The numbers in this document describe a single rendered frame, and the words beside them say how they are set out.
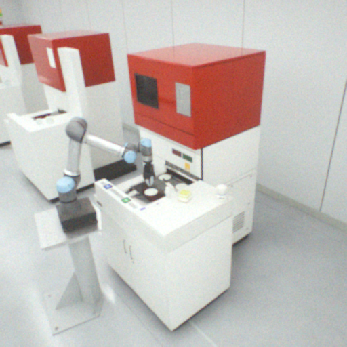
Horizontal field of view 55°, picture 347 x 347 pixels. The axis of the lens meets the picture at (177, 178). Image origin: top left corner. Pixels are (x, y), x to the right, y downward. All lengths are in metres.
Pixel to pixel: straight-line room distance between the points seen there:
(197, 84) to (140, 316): 1.83
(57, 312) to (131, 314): 0.60
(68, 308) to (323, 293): 2.11
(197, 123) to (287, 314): 1.64
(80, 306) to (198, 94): 1.93
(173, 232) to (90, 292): 1.11
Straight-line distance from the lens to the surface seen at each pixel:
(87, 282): 2.85
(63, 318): 3.00
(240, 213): 3.20
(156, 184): 2.66
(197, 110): 2.33
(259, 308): 2.93
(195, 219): 2.15
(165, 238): 2.04
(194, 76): 2.25
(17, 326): 3.12
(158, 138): 2.84
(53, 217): 2.64
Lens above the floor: 2.24
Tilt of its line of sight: 29 degrees down
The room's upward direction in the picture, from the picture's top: 3 degrees counter-clockwise
